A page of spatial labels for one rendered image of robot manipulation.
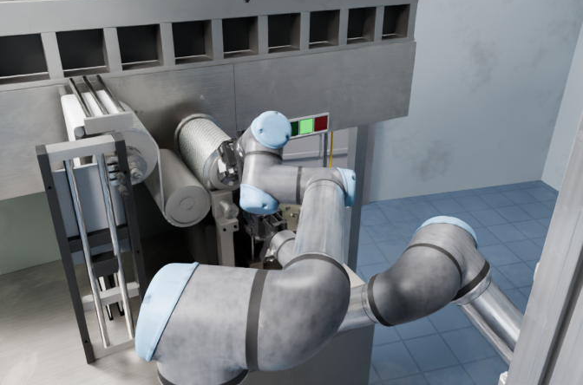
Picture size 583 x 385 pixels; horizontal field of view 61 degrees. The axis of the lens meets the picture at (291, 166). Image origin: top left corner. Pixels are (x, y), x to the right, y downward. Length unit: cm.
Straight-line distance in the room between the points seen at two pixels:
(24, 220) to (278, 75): 88
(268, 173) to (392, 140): 263
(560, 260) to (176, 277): 40
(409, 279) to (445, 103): 280
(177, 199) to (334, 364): 65
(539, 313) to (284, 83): 136
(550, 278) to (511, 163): 379
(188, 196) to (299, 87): 62
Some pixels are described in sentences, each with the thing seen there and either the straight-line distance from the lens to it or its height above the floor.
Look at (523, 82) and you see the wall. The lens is 393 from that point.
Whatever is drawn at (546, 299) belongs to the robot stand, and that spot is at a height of 159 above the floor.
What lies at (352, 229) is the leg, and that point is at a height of 54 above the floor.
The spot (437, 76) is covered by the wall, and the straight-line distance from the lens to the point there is 351.
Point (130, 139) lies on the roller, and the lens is 119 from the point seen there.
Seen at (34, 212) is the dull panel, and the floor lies 108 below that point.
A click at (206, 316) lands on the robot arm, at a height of 144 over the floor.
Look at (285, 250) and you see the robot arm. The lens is 117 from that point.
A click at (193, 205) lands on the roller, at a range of 130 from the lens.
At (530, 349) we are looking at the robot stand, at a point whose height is 154.
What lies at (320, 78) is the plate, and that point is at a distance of 173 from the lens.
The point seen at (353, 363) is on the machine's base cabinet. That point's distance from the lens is 156.
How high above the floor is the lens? 183
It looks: 26 degrees down
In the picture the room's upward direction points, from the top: 1 degrees clockwise
